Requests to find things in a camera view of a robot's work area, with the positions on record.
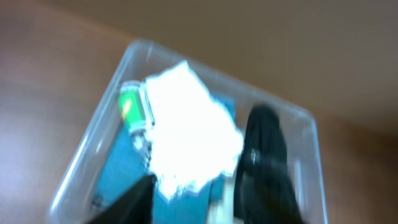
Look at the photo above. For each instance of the white graphic t-shirt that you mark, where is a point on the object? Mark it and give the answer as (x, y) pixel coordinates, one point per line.
(192, 136)

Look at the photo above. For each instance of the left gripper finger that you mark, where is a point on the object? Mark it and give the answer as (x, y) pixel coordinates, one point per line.
(133, 207)

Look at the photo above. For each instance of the blue denim jeans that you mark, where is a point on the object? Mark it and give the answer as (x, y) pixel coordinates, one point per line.
(126, 165)

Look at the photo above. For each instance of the black knit garment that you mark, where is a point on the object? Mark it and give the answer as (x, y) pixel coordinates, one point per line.
(263, 191)

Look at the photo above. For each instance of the cream cloth garment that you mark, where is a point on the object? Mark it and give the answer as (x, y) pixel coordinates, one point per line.
(222, 212)

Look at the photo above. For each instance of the clear plastic storage bin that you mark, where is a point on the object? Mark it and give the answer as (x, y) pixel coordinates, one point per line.
(73, 200)

